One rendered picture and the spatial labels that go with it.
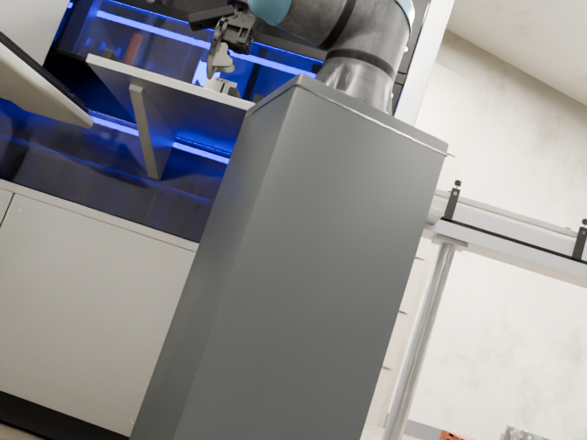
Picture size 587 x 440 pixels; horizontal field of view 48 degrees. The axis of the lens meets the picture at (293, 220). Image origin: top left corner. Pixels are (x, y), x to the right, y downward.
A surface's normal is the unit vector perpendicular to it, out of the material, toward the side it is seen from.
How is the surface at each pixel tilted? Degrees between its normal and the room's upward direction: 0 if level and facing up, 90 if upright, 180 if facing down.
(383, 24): 92
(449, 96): 90
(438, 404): 90
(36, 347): 90
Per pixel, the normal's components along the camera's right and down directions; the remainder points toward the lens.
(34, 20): 0.94, 0.28
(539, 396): 0.35, -0.04
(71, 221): -0.04, -0.18
